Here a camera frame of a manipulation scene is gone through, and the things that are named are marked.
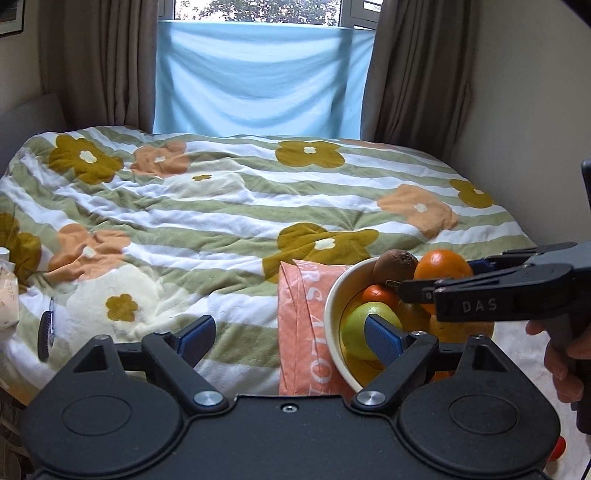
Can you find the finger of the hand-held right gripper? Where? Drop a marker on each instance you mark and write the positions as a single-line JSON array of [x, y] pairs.
[[485, 266], [418, 291]]

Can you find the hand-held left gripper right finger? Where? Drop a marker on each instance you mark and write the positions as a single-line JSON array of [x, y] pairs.
[[383, 339]]

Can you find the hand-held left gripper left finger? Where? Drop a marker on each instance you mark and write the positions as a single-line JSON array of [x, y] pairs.
[[197, 340]]

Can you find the large orange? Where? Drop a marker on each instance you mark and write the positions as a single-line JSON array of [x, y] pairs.
[[438, 265]]

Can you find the brown kiwi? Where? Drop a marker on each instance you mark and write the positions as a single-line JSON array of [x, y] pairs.
[[392, 265]]

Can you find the yellow apple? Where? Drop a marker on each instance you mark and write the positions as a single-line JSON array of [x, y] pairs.
[[461, 330]]

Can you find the cream yellow bowl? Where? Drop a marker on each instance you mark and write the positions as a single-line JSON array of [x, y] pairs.
[[334, 304]]

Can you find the person's right hand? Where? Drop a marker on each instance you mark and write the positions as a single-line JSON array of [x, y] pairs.
[[563, 369]]

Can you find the green apple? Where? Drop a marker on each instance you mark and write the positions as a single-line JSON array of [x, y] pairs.
[[355, 327]]

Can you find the small tangerine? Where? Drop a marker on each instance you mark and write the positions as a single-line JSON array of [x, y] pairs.
[[376, 295]]

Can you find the pink printed cloth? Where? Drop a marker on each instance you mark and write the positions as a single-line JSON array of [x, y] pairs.
[[300, 332]]

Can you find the floral striped blanket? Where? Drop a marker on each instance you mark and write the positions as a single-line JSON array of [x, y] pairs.
[[221, 217]]

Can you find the black key fob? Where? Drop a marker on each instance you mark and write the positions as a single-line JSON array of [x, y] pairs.
[[45, 332]]

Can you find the small reddish kumquat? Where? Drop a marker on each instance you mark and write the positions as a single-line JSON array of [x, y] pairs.
[[557, 448]]

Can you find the beige curtain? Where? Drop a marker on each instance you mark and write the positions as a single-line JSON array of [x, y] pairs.
[[415, 74], [101, 60]]

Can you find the light blue window cloth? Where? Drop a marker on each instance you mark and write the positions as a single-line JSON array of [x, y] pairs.
[[258, 78]]

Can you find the grey headboard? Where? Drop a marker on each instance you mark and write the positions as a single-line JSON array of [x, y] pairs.
[[27, 129]]

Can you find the window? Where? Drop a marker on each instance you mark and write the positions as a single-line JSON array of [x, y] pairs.
[[268, 10]]

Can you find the framed wall picture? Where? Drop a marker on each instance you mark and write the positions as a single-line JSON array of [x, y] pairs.
[[9, 16]]

